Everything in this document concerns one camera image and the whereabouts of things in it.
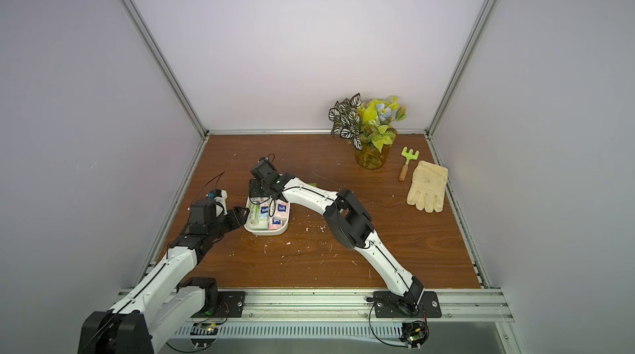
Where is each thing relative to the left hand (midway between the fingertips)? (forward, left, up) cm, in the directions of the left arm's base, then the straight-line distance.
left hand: (247, 210), depth 86 cm
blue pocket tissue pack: (+2, -5, -4) cm, 7 cm away
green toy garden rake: (+32, -66, -6) cm, 73 cm away
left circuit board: (-35, +8, -11) cm, 38 cm away
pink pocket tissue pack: (+2, -12, -2) cm, 12 cm away
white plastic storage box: (-7, -7, -3) cm, 10 cm away
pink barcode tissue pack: (-4, -10, -3) cm, 11 cm away
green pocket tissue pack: (-3, -25, +22) cm, 33 cm away
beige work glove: (+15, -71, -7) cm, 73 cm away
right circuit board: (-34, -55, -9) cm, 65 cm away
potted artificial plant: (+29, -45, +15) cm, 56 cm away
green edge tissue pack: (-1, -2, -2) cm, 3 cm away
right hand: (+11, 0, +1) cm, 11 cm away
